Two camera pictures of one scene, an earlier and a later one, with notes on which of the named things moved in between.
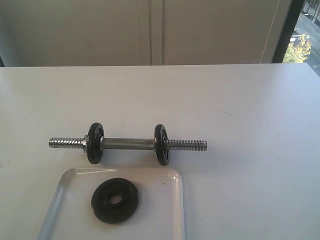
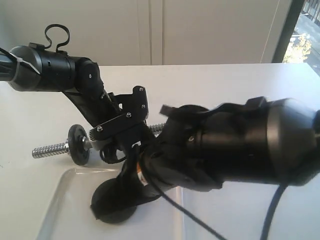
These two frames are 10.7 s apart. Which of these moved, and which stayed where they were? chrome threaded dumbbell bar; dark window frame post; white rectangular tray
Moved: chrome threaded dumbbell bar
Stayed: dark window frame post; white rectangular tray
